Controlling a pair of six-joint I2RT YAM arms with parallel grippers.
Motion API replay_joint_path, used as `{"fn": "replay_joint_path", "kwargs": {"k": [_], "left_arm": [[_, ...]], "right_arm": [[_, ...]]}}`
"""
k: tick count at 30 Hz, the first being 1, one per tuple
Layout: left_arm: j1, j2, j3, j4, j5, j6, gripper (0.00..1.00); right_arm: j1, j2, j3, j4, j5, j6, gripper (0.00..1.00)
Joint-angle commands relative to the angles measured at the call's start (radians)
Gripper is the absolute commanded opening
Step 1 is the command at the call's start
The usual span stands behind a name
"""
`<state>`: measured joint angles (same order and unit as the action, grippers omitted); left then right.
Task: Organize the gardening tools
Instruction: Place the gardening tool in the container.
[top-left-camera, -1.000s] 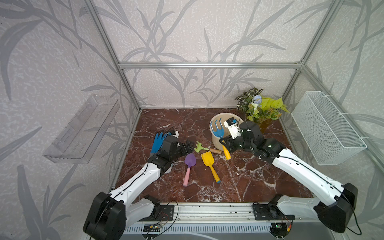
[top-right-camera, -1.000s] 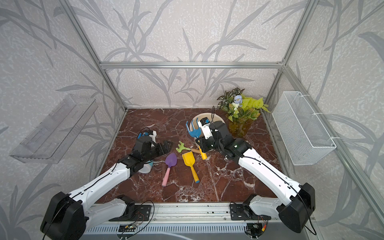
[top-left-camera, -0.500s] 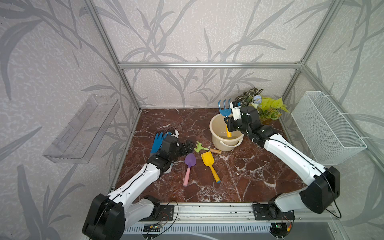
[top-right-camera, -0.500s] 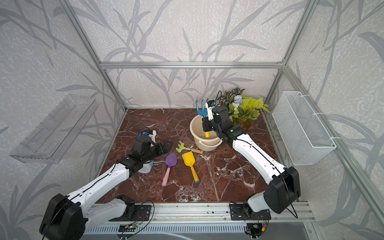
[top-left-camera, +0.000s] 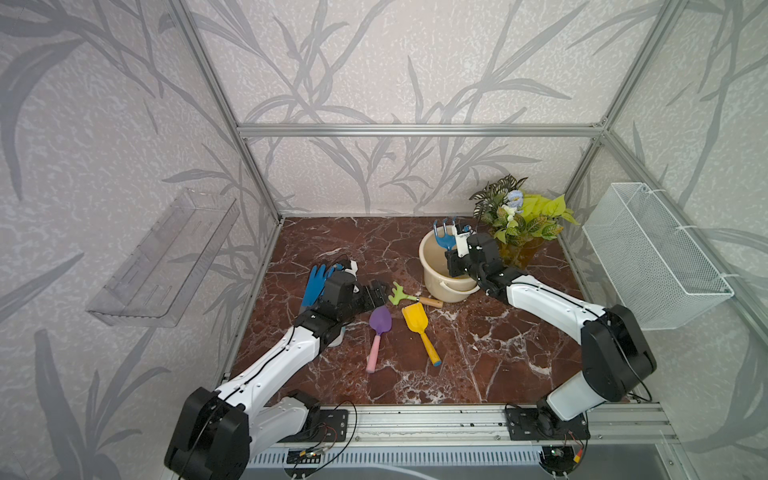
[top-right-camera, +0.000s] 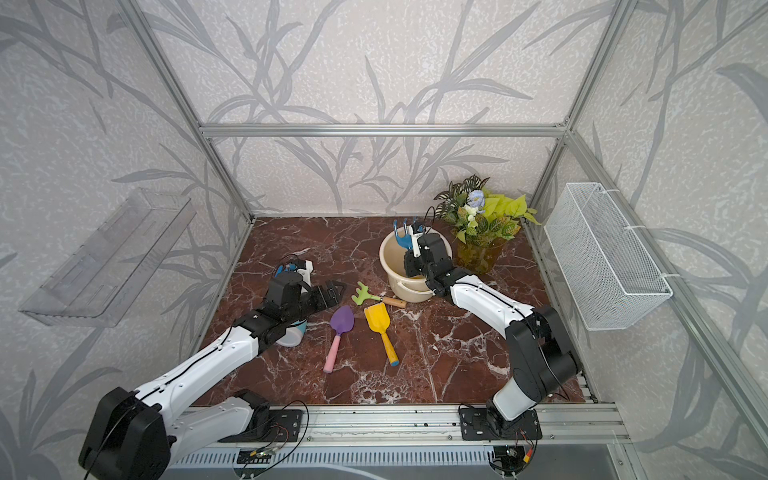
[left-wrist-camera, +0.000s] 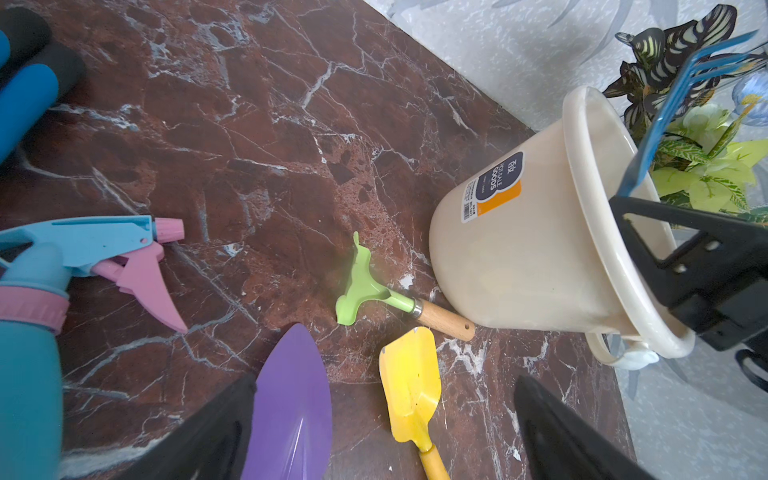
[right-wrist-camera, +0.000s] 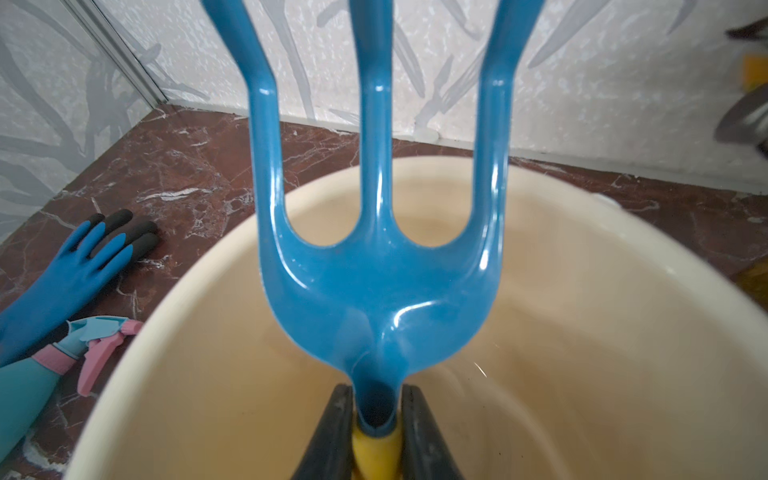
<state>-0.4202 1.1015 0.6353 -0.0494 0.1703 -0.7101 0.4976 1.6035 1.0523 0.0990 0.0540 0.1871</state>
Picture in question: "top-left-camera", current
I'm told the blue fork yellow handle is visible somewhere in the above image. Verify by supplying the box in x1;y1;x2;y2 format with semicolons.
433;218;471;251

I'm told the purple trowel pink handle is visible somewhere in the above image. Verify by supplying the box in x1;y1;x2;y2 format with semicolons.
366;306;392;374

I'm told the cream plastic bucket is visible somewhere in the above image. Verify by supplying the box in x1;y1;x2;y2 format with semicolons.
418;231;480;303

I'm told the green hand rake wooden handle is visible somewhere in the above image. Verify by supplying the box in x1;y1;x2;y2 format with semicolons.
388;282;444;309

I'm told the yellow shovel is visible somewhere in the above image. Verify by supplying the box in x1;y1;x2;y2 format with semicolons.
402;303;442;367

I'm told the teal spray bottle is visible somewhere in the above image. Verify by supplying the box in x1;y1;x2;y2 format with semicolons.
328;325;346;347

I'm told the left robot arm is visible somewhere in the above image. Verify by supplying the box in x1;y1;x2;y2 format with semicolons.
164;270;389;479

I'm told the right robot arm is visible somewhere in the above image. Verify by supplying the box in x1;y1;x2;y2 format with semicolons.
445;232;657;429

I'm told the blue gardening glove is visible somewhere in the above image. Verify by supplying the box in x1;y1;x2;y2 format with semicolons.
300;263;342;312

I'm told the potted green plant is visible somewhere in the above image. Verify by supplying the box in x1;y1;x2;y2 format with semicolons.
469;174;579;270

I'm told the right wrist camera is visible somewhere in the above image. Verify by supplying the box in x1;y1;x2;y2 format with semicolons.
454;231;472;258

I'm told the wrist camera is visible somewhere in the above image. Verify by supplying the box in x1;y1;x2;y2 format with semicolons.
341;259;358;277
454;231;472;258

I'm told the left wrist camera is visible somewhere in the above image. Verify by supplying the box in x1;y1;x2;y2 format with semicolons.
341;259;358;277

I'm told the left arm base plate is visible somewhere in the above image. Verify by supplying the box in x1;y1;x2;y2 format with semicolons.
281;390;350;443

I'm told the aluminium front rail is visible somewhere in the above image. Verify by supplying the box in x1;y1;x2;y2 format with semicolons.
173;403;679;450

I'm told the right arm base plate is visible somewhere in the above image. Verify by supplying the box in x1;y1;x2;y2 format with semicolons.
503;403;591;441

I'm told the white wire mesh basket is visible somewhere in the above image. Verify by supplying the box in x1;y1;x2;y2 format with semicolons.
583;182;734;331

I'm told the clear acrylic wall shelf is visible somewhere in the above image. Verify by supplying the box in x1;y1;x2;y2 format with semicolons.
86;188;240;328

